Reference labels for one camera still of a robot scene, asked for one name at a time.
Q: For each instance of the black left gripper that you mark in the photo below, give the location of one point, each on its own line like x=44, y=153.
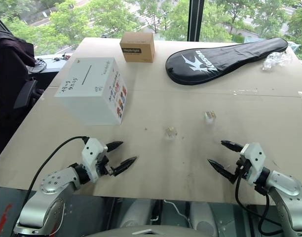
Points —
x=103, y=165

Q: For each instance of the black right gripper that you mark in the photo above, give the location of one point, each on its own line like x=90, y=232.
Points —
x=243, y=168

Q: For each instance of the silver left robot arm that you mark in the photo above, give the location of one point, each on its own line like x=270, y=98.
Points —
x=54, y=182

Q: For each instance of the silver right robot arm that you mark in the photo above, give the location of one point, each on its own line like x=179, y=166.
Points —
x=286, y=185

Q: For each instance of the white cube box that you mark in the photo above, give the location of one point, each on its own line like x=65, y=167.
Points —
x=89, y=86

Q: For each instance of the small clear object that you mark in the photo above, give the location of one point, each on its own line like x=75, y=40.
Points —
x=210, y=116
x=170, y=132

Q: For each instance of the grey rounded housing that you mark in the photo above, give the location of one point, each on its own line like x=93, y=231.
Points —
x=137, y=212
x=202, y=217

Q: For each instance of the grey robot torso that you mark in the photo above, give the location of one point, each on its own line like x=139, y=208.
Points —
x=141, y=231

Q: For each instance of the black racket cover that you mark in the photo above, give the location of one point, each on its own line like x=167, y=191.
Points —
x=215, y=61

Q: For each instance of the crumpled clear plastic wrap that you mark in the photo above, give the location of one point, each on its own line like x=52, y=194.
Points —
x=274, y=61

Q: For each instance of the brown cardboard box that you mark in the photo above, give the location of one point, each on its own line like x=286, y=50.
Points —
x=138, y=47

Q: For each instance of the grey side desk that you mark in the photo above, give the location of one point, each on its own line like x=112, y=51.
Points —
x=52, y=65

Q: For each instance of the black office chair with jacket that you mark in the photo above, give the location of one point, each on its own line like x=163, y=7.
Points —
x=10, y=81

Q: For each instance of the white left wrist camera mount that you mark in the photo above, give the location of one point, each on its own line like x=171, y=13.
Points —
x=91, y=154

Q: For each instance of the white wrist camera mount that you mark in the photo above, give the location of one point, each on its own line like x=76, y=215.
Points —
x=91, y=154
x=254, y=158

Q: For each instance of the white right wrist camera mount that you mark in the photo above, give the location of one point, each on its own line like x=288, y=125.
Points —
x=254, y=158

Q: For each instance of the dark window frame post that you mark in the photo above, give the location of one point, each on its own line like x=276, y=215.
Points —
x=196, y=19

